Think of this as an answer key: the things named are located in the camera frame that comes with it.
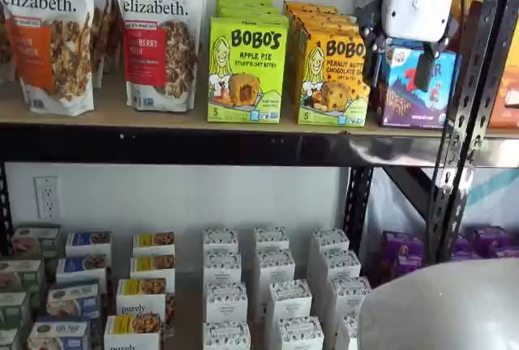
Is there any blue purple Zbar box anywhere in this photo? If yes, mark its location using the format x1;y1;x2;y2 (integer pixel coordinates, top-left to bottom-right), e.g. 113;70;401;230
371;37;462;130

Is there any orange Bobo's peanut butter box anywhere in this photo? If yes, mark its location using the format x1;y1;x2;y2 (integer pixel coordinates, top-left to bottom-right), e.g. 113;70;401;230
291;17;360;96
286;8;351;23
282;0;340;14
298;24;371;128

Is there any large orange snack box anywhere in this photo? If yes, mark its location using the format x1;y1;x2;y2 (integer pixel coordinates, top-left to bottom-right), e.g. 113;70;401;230
487;62;519;130
448;0;486;56

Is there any wooden shelf board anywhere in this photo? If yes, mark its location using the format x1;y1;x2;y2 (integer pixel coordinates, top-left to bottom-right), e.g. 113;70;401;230
485;125;519;141
0;69;451;139

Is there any purple snack box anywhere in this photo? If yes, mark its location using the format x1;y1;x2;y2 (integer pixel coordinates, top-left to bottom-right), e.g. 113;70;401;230
394;253;425;283
382;231;425;258
451;235;474;261
471;225;513;258

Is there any yellow label granola box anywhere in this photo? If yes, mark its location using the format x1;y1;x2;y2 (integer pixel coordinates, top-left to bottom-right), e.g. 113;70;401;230
103;314;165;350
131;231;177;258
116;277;176;319
129;254;177;283

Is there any blue label granola box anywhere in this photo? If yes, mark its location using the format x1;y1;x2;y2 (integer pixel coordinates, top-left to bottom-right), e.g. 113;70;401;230
45;280;101;319
64;231;113;263
27;316;92;350
55;254;108;287

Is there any green label granola box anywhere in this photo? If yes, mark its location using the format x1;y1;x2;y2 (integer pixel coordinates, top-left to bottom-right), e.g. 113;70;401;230
0;258;46;295
0;291;32;331
0;327;22;350
11;224;62;260

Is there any white patterned carton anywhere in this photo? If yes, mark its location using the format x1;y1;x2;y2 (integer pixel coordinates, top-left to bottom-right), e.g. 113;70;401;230
320;249;362;283
309;228;350;254
278;316;325;350
202;321;252;350
202;251;242;287
329;276;372;315
204;282;249;325
202;227;240;254
337;312;360;350
256;249;296;287
254;226;290;253
264;279;313;323

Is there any granola bag red label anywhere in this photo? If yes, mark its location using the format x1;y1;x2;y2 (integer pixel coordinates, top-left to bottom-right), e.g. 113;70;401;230
113;0;209;113

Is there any white granola bag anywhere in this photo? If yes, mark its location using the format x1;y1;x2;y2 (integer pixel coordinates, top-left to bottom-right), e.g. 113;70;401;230
91;0;123;88

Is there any white patterned boxes group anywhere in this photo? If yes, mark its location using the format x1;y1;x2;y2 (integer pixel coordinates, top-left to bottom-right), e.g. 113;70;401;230
161;244;285;350

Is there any granola bag orange label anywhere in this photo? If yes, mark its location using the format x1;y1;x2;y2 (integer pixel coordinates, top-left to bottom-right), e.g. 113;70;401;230
0;0;96;117

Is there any white wall outlet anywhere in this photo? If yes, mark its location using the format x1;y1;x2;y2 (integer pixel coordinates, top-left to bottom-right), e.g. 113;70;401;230
32;175;62;222

